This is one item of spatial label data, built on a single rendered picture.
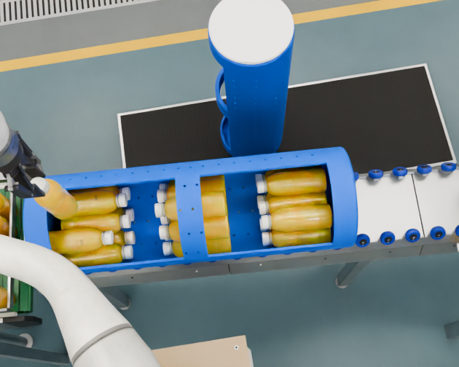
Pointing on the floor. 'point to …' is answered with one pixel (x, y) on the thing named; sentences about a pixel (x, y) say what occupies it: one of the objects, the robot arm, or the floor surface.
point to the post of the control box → (10, 351)
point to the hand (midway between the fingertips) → (33, 181)
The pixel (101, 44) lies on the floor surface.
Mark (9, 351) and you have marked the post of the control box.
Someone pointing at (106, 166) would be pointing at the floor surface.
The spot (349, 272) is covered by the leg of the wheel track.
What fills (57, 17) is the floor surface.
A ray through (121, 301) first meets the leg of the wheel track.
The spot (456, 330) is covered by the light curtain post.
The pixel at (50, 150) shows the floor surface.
